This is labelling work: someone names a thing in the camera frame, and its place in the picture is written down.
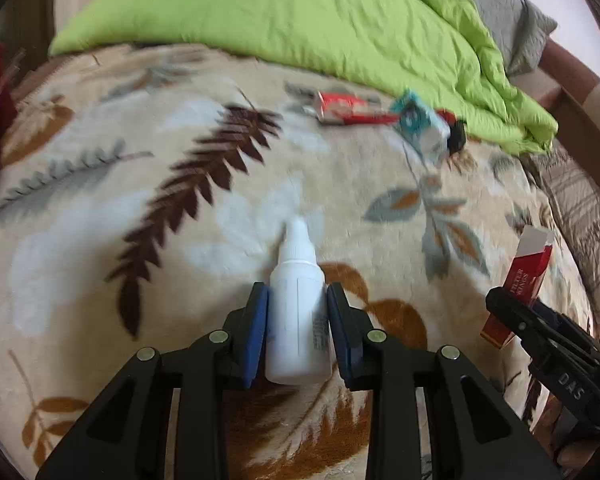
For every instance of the striped brown pillow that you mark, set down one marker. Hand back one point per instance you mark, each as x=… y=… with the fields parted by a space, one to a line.
x=574 y=199

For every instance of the red cigarette pack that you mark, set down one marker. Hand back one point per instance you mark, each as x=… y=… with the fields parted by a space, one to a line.
x=522 y=284

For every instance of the green duvet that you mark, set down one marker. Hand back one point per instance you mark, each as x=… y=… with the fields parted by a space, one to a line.
x=440 y=49

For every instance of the white dropper bottle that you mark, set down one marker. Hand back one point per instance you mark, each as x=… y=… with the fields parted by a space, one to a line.
x=298 y=342

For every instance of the teal small packet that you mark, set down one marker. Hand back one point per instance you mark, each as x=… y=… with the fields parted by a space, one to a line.
x=421 y=126

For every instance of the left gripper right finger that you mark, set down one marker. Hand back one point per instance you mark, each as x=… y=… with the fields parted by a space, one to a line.
x=473 y=432

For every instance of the black red wrapper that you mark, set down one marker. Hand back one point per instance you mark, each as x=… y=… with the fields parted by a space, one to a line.
x=457 y=138

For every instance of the grey quilted pillow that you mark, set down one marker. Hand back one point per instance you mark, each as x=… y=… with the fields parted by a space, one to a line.
x=520 y=30

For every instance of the leaf pattern fleece blanket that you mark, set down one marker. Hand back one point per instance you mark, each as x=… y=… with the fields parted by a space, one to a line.
x=143 y=191

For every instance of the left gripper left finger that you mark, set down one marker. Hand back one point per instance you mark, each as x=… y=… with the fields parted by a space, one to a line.
x=124 y=432

